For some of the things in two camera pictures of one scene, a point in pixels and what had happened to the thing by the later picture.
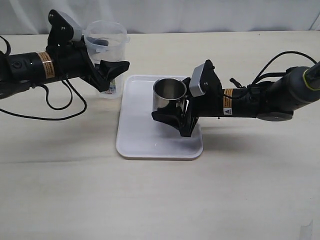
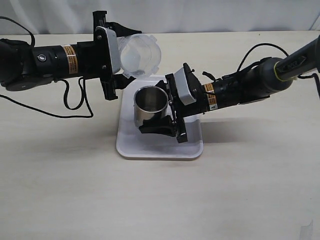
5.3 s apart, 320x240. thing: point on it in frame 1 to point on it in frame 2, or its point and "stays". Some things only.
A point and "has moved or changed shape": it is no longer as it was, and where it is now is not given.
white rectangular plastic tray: (141, 134) stays
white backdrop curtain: (30, 17) stays
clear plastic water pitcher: (106, 40) has moved or changed shape
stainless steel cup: (167, 89) has moved or changed shape
